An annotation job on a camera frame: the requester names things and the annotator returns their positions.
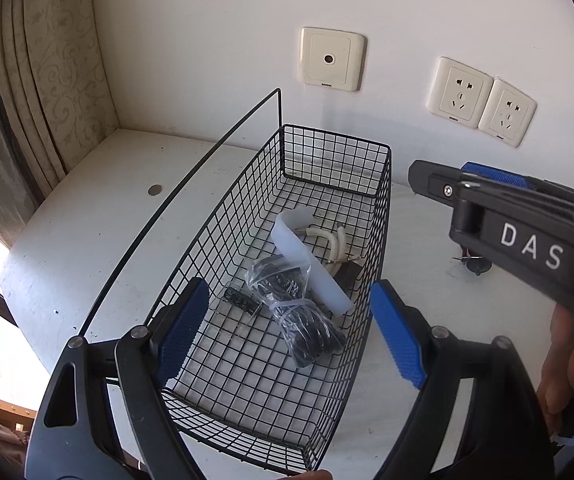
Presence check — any white coax wall plate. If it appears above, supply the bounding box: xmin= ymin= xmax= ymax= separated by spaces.
xmin=299 ymin=27 xmax=367 ymax=92

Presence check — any white rope with black clip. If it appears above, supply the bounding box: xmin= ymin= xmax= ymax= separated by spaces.
xmin=295 ymin=224 xmax=369 ymax=291

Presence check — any left white power socket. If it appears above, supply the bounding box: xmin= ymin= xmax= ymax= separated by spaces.
xmin=427 ymin=56 xmax=493 ymax=129

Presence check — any orange pumpkin lantern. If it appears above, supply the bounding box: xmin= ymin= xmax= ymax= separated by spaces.
xmin=454 ymin=252 xmax=492 ymax=276

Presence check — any black wire basket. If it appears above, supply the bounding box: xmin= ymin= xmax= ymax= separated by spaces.
xmin=76 ymin=86 xmax=393 ymax=477

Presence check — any right white power socket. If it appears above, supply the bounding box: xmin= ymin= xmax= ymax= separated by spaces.
xmin=478 ymin=78 xmax=537 ymax=148

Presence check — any white power socket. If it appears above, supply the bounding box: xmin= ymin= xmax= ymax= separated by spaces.
xmin=427 ymin=56 xmax=493 ymax=129
xmin=478 ymin=78 xmax=537 ymax=148

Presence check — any left human hand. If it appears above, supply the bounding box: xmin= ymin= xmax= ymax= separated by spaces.
xmin=279 ymin=469 xmax=333 ymax=480

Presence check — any black bundle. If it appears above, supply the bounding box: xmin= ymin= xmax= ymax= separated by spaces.
xmin=246 ymin=255 xmax=347 ymax=368

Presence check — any patterned beige curtain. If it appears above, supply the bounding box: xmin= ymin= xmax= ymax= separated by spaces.
xmin=0 ymin=0 xmax=119 ymax=247

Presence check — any right human hand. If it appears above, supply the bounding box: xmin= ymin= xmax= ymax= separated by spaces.
xmin=536 ymin=304 xmax=574 ymax=434

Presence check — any small grey round disc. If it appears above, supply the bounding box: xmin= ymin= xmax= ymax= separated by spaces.
xmin=148 ymin=184 xmax=162 ymax=196

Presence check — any clear case with black part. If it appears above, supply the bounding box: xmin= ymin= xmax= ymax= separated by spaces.
xmin=223 ymin=286 xmax=262 ymax=316

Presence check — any white translucent strip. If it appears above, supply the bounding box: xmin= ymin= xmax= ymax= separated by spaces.
xmin=271 ymin=207 xmax=353 ymax=315

